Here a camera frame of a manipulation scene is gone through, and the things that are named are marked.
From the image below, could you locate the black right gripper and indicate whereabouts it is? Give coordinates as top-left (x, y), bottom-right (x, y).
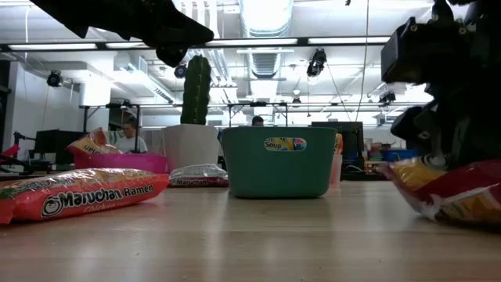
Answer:
top-left (391, 15), bottom-right (501, 169)

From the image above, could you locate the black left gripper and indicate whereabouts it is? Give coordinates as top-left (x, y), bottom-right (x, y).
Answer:
top-left (62, 0), bottom-right (215, 68)

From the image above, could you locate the red Maruchan ramen pack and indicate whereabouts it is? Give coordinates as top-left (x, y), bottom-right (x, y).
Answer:
top-left (376, 156), bottom-right (501, 227)
top-left (65, 126), bottom-right (123, 155)
top-left (168, 163), bottom-right (230, 189)

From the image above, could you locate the blue Maruchan ramen pack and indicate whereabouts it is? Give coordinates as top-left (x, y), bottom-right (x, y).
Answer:
top-left (264, 136), bottom-right (308, 152)

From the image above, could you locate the teal plastic bin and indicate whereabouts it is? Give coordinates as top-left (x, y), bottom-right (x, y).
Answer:
top-left (221, 125), bottom-right (338, 200)

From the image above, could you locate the blue storage bin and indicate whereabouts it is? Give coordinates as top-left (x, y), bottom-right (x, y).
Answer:
top-left (382, 148), bottom-right (416, 163)

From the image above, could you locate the black background monitor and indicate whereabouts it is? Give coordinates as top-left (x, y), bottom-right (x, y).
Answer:
top-left (311, 121), bottom-right (365, 170)

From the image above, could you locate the red plastic bin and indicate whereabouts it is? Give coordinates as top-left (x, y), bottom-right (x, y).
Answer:
top-left (72, 152), bottom-right (170, 176)

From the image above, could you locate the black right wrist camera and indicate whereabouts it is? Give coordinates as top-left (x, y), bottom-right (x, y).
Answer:
top-left (380, 16), bottom-right (434, 85)

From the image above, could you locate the black background table frame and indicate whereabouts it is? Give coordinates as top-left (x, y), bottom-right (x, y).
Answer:
top-left (80, 102), bottom-right (142, 154)

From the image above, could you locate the black overhead frame beam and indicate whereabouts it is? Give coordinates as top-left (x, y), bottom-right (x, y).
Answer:
top-left (0, 34), bottom-right (392, 52)

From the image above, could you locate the red strap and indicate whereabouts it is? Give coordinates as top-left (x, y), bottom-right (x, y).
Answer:
top-left (0, 143), bottom-right (20, 160)

